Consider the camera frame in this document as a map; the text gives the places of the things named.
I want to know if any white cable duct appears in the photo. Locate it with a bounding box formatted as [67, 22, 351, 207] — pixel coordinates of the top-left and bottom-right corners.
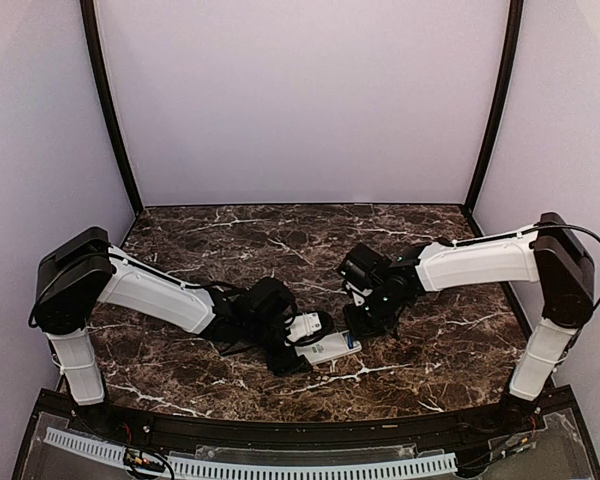
[44, 427, 457, 479]

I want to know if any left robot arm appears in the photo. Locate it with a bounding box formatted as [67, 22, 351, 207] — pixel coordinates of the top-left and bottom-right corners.
[28, 227, 311, 436]

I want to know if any left black frame post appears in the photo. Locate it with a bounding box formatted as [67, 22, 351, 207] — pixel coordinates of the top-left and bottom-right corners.
[79, 0, 144, 217]

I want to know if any black frame post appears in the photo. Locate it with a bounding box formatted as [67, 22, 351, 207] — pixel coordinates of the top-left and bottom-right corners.
[463, 0, 524, 217]
[79, 0, 144, 217]

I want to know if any black front rail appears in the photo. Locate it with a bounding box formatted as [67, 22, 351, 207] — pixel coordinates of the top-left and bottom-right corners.
[35, 387, 574, 451]

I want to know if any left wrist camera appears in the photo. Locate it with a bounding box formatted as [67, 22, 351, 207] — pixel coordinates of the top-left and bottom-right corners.
[284, 311, 334, 347]

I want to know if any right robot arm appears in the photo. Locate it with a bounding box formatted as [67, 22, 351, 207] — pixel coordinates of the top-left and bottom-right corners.
[338, 212, 600, 434]

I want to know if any white remote control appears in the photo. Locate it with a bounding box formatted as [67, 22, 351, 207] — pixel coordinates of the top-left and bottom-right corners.
[295, 331, 362, 365]

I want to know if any right black frame post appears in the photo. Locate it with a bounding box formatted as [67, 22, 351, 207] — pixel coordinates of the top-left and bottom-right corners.
[463, 0, 524, 217]

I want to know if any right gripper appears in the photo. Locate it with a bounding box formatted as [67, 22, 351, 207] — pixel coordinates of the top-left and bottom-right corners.
[342, 284, 399, 340]

